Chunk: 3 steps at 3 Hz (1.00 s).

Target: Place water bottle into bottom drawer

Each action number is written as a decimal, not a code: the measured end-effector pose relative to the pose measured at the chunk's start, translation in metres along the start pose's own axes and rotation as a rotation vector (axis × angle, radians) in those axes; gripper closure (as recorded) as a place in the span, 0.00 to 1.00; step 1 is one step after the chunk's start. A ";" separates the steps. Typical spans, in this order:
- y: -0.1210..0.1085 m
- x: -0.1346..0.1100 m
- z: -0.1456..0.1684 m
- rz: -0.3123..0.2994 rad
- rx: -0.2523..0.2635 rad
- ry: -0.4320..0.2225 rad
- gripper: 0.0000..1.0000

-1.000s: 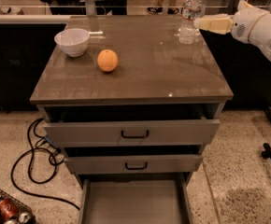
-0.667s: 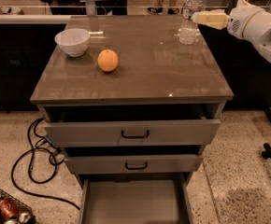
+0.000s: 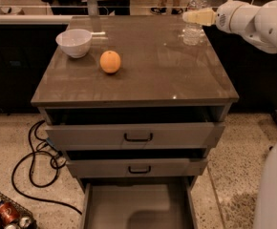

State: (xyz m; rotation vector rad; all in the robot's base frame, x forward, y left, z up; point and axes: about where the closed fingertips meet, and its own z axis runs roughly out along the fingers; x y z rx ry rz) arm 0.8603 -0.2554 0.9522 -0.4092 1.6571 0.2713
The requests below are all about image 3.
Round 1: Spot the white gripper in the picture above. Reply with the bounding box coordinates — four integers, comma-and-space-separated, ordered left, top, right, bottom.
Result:
182, 0, 241, 33

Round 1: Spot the clear plastic water bottle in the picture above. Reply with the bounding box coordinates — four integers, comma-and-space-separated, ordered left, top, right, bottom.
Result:
183, 0, 208, 46

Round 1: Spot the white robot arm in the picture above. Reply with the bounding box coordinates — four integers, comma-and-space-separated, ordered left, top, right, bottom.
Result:
182, 0, 277, 229

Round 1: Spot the grey drawer cabinet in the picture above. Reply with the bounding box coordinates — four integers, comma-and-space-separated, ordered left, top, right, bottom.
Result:
30, 15, 240, 229

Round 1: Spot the top grey drawer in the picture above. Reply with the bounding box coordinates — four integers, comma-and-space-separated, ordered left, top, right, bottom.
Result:
44, 107, 226, 151

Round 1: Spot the grey drawer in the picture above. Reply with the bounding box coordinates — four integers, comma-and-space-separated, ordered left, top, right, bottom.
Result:
78, 177, 198, 229
44, 107, 226, 151
67, 155, 207, 178

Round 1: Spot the middle grey drawer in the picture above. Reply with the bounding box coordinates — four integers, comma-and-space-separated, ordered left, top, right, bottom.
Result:
67, 155, 207, 178

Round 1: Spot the bottom grey drawer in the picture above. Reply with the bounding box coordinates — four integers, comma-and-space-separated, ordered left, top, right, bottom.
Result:
78, 177, 198, 229

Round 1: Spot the orange fruit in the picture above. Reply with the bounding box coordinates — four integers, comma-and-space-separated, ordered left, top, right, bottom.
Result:
100, 51, 121, 73

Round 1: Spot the white bowl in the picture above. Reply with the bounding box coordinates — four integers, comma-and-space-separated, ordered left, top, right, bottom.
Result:
55, 29, 92, 58

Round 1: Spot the silver can top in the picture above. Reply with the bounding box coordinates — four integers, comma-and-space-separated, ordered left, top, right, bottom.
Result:
18, 216, 32, 229

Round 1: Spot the red soda can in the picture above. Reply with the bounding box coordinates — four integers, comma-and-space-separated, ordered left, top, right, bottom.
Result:
0, 202, 20, 225

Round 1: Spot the black floor cable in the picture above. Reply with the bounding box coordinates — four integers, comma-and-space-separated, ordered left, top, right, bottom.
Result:
11, 120, 83, 216

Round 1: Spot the wire basket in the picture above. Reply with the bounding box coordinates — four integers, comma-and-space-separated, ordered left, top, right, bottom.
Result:
0, 192, 38, 229

